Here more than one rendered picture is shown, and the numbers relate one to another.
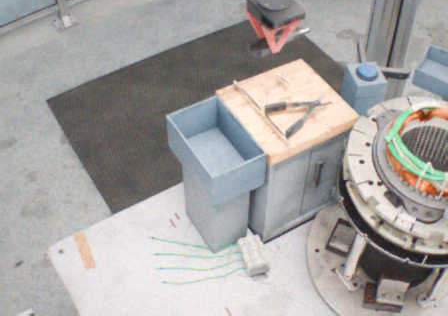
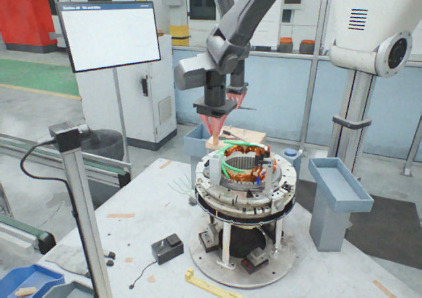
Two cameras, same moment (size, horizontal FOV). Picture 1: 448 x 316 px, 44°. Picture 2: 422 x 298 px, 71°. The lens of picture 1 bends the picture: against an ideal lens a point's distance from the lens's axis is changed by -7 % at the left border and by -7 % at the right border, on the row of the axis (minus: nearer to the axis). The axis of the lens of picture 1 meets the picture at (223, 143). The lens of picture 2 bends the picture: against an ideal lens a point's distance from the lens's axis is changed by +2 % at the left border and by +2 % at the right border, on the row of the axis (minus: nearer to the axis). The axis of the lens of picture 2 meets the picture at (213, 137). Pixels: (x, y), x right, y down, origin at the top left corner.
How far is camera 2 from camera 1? 1.01 m
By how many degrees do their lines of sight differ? 48
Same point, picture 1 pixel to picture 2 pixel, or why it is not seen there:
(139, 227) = (186, 170)
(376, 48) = not seen: hidden behind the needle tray
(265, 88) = (238, 132)
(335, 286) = (202, 223)
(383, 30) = (330, 149)
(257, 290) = (184, 206)
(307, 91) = (249, 139)
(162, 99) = (306, 199)
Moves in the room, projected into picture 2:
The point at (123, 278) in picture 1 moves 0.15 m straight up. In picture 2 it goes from (162, 176) to (159, 149)
